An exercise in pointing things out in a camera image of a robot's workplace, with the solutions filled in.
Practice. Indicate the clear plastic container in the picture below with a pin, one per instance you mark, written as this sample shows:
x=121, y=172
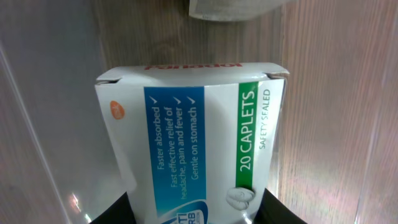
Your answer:
x=335, y=158

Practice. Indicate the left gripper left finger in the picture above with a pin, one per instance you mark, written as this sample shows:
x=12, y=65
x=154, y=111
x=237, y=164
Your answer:
x=119, y=212

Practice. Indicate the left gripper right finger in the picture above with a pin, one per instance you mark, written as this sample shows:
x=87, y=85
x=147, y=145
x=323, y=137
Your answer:
x=273, y=211

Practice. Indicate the white Panadol medicine box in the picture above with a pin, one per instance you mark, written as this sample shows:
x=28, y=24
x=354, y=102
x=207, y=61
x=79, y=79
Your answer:
x=193, y=143

